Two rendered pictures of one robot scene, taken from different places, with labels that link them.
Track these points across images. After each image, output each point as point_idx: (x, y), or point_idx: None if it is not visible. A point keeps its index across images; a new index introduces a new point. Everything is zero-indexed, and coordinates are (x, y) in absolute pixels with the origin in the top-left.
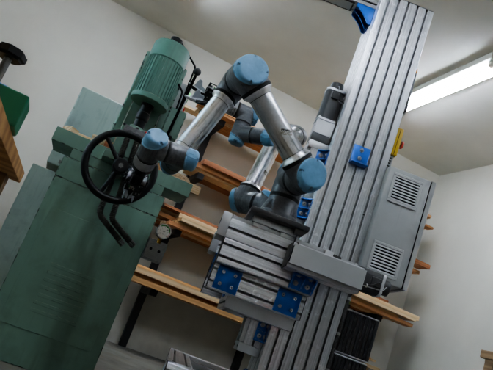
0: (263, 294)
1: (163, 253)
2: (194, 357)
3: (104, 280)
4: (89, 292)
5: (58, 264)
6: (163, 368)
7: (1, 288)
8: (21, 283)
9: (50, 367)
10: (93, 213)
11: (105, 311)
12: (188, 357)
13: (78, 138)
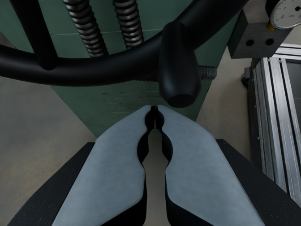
0: None
1: (281, 41)
2: (291, 52)
3: None
4: (162, 101)
5: (109, 92)
6: (259, 110)
7: (78, 116)
8: (90, 111)
9: (156, 135)
10: (101, 13)
11: (187, 107)
12: (289, 84)
13: None
